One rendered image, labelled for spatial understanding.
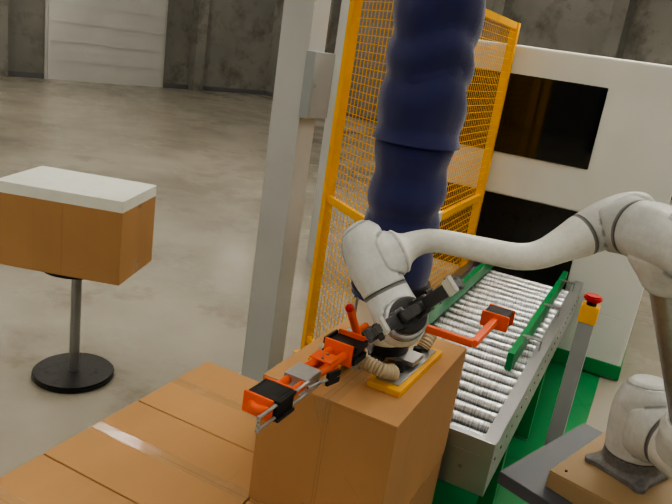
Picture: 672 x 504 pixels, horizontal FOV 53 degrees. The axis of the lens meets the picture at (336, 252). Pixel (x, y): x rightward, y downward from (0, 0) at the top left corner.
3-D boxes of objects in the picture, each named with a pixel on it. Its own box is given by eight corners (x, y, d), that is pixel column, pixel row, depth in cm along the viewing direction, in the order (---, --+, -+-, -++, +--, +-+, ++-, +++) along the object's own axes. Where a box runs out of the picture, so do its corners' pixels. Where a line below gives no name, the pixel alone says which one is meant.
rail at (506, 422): (568, 307, 440) (575, 280, 434) (576, 309, 437) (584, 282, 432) (471, 485, 239) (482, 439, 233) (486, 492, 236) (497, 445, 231)
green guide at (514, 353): (560, 282, 439) (563, 269, 436) (577, 287, 434) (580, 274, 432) (503, 369, 299) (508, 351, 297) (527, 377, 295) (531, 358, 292)
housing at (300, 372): (296, 377, 162) (298, 360, 161) (320, 387, 159) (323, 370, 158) (280, 388, 156) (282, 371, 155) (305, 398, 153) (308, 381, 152)
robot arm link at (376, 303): (392, 354, 139) (364, 297, 141) (387, 358, 154) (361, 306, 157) (438, 331, 140) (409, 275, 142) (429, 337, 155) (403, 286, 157)
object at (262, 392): (263, 395, 152) (265, 375, 150) (291, 407, 149) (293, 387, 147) (241, 410, 144) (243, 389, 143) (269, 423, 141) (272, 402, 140)
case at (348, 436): (341, 411, 246) (357, 311, 235) (444, 453, 230) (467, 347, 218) (247, 496, 194) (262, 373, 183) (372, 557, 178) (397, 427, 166)
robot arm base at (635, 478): (688, 472, 187) (692, 454, 185) (640, 495, 175) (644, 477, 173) (629, 439, 201) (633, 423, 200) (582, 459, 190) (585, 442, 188)
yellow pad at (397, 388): (412, 346, 214) (415, 332, 212) (442, 356, 209) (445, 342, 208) (365, 386, 184) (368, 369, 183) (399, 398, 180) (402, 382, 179)
